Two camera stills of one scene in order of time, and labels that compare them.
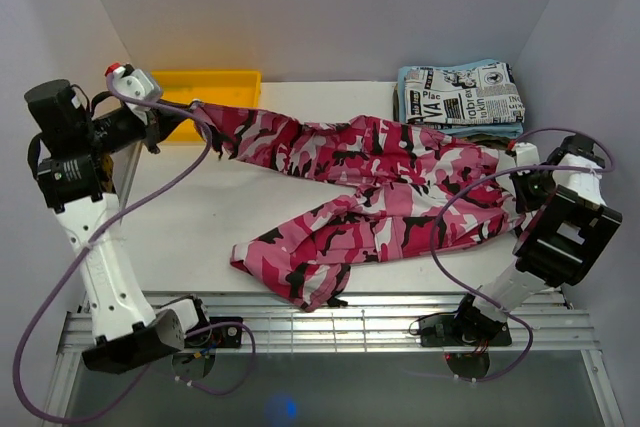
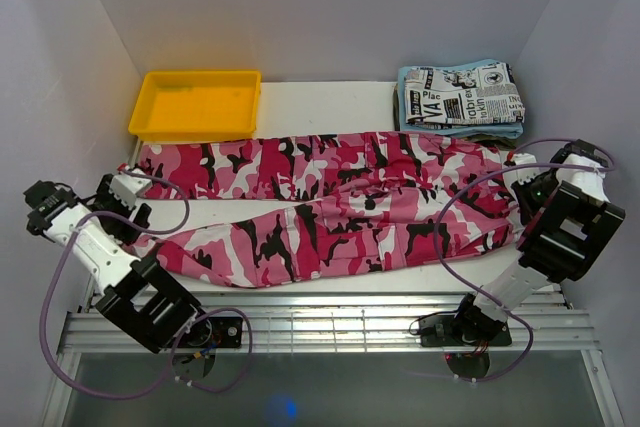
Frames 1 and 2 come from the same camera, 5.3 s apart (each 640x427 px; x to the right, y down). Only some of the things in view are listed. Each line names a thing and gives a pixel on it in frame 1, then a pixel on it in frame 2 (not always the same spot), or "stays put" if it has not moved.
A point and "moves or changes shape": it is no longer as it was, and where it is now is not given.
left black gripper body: (116, 134) → (108, 203)
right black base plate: (465, 329) stays put
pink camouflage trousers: (410, 195) moves or changes shape
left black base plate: (225, 336) stays put
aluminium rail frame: (533, 320) stays put
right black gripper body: (533, 188) stays put
